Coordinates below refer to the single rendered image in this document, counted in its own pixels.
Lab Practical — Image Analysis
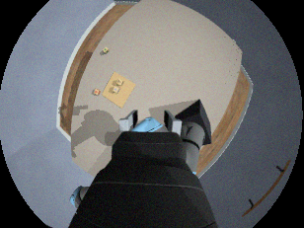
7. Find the beige letter block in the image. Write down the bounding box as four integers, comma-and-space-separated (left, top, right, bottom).
103, 47, 109, 53
116, 79, 124, 86
113, 86, 120, 93
94, 89, 101, 95

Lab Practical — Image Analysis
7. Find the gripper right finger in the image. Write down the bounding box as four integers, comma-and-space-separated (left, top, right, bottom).
164, 111, 182, 135

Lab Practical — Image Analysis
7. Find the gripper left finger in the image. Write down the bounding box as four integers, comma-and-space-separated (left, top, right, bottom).
118, 110, 138, 134

